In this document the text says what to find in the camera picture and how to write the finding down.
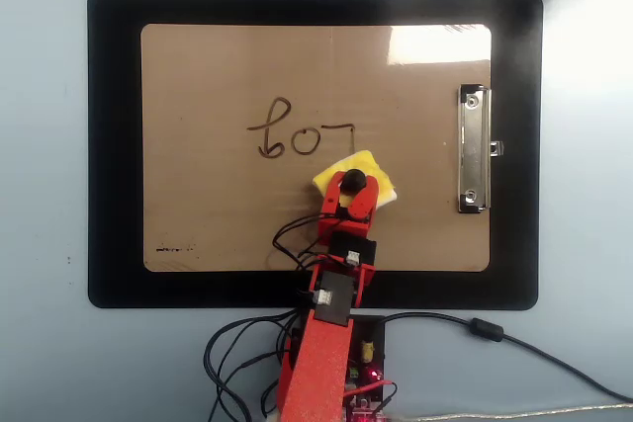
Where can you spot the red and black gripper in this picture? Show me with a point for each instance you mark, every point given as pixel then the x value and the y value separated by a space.
pixel 346 231

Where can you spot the yellow sponge with black knob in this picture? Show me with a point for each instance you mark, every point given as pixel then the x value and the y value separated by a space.
pixel 363 160

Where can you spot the controller circuit board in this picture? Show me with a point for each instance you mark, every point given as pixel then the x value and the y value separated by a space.
pixel 363 414

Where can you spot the brown clipboard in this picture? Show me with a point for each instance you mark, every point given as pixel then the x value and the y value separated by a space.
pixel 316 71

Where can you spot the silver metal clipboard clip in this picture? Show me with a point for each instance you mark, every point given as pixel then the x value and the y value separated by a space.
pixel 474 155

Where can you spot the black rectangular desk mat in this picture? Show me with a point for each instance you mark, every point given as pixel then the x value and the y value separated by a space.
pixel 114 145

